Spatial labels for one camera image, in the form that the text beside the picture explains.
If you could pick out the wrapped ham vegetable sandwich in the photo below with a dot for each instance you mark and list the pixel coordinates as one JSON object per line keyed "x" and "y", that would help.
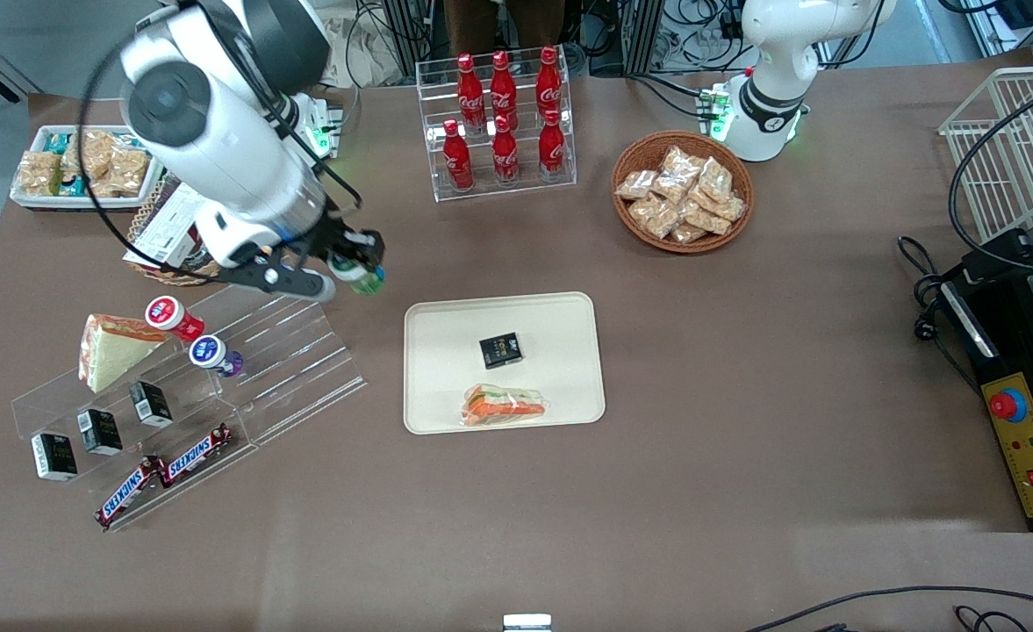
{"x": 503, "y": 405}

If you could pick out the red white chocolate box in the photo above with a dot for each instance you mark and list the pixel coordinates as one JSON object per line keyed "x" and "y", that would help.
{"x": 165, "y": 228}

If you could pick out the round wicker basket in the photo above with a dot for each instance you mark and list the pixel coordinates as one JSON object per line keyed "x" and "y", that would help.
{"x": 634, "y": 149}

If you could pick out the wrapped white bread sandwich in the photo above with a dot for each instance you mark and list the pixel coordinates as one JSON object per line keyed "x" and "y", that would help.
{"x": 112, "y": 351}

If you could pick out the clear acrylic step stand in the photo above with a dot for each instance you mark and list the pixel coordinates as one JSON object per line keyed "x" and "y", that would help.
{"x": 68, "y": 421}
{"x": 305, "y": 360}

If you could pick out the purple gum bottle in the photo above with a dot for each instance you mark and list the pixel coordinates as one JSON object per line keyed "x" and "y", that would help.
{"x": 211, "y": 354}

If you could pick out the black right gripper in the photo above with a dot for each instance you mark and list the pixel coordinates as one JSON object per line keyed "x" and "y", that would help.
{"x": 338, "y": 235}

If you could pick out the clear acrylic bottle rack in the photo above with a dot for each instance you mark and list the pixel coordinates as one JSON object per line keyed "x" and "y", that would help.
{"x": 525, "y": 189}

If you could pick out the crumpled beige cloth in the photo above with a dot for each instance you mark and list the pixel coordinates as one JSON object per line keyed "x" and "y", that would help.
{"x": 367, "y": 57}

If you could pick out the rice cracker snack pack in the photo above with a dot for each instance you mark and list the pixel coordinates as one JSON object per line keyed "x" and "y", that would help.
{"x": 90, "y": 151}
{"x": 128, "y": 171}
{"x": 40, "y": 173}

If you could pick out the small black box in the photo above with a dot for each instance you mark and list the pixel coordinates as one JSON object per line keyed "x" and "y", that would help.
{"x": 500, "y": 350}
{"x": 99, "y": 432}
{"x": 53, "y": 456}
{"x": 151, "y": 404}

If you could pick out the white rectangular snack tray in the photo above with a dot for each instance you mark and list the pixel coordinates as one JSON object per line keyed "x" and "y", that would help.
{"x": 42, "y": 200}

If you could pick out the red gum bottle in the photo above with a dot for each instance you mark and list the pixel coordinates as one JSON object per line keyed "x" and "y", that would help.
{"x": 169, "y": 316}

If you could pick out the teal snack packet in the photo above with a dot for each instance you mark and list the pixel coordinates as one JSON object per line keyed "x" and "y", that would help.
{"x": 57, "y": 141}

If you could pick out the Snickers bar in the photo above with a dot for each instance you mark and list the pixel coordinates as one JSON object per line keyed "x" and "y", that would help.
{"x": 128, "y": 491}
{"x": 195, "y": 455}

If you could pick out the red Coca-Cola bottle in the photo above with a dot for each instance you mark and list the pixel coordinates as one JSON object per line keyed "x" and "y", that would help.
{"x": 503, "y": 88}
{"x": 551, "y": 149}
{"x": 469, "y": 92}
{"x": 548, "y": 83}
{"x": 457, "y": 162}
{"x": 505, "y": 156}

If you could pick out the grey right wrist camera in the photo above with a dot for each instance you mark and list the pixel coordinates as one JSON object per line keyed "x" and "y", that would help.
{"x": 283, "y": 279}

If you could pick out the person behind table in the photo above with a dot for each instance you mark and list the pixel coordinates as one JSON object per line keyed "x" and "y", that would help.
{"x": 481, "y": 22}

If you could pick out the beige serving tray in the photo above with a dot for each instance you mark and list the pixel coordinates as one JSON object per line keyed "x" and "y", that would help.
{"x": 446, "y": 351}

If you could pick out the green gum bottle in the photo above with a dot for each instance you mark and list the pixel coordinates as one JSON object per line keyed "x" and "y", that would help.
{"x": 365, "y": 281}

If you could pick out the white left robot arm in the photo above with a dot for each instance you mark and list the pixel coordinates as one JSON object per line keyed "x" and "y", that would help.
{"x": 771, "y": 96}

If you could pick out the black yellow control box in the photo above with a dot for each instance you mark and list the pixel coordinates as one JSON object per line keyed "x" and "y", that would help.
{"x": 1007, "y": 351}

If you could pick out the small white block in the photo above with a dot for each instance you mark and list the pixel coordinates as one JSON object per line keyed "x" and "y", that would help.
{"x": 527, "y": 623}

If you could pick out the clear bagged cracker pack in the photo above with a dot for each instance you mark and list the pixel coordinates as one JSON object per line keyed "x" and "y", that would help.
{"x": 731, "y": 209}
{"x": 681, "y": 164}
{"x": 663, "y": 222}
{"x": 643, "y": 209}
{"x": 636, "y": 184}
{"x": 707, "y": 221}
{"x": 688, "y": 233}
{"x": 715, "y": 178}

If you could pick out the oval wicker basket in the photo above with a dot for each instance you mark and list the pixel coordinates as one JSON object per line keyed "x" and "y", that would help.
{"x": 143, "y": 263}

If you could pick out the aluminium frame post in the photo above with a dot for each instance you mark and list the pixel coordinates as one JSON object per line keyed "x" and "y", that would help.
{"x": 643, "y": 35}

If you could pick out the red emergency stop button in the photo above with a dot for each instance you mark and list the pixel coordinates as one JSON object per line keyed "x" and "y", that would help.
{"x": 1007, "y": 405}

